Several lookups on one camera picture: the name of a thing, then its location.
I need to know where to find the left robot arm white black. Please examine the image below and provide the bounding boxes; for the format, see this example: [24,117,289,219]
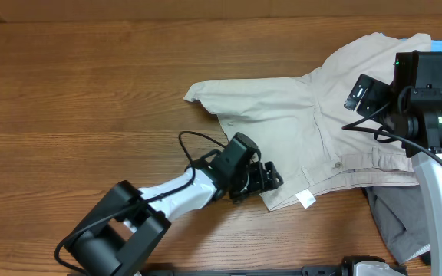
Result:
[58,159,283,276]

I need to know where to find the grey shirt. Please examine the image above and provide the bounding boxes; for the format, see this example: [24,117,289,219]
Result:
[364,55,442,265]

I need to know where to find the beige cotton shorts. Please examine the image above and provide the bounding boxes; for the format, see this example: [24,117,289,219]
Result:
[185,33,432,211]

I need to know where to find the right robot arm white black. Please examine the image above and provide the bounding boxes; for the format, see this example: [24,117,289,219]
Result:
[343,51,442,275]

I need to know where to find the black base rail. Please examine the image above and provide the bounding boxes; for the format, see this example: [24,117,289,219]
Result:
[140,255,408,276]

